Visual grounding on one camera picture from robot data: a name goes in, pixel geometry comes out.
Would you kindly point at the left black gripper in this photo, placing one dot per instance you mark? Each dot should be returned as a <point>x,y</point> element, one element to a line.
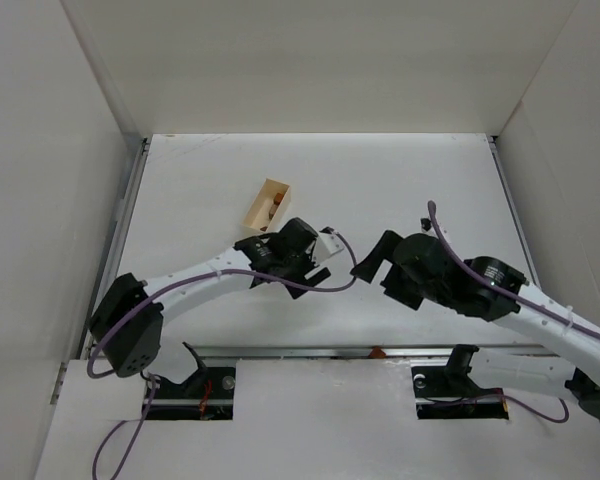
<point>303,273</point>

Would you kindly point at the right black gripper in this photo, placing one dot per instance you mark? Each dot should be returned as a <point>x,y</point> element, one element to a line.
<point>393,275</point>

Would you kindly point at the light wooden box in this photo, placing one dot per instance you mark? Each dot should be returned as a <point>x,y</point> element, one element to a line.
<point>257,214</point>

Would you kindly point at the reddish brown wood block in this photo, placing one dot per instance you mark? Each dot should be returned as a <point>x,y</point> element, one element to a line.
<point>377,353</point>

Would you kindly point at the dark brown wood block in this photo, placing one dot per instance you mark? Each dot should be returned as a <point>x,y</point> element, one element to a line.
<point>271,214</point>

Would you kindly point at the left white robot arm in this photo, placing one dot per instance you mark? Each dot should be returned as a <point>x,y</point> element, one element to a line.
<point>128,323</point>

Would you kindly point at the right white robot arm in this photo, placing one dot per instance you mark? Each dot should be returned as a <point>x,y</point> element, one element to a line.
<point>508,300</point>

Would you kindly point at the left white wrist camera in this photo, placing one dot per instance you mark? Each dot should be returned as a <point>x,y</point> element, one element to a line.
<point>327,244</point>

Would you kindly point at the metal front rail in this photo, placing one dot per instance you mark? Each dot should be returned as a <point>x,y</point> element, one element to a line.
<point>320,352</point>

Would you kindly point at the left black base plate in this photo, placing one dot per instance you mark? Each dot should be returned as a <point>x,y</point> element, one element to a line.
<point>210,398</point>

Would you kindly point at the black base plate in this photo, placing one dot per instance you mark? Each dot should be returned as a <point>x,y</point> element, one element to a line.
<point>440,397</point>
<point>210,398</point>

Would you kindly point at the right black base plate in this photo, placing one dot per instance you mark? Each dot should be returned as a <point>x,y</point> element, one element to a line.
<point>440,397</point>

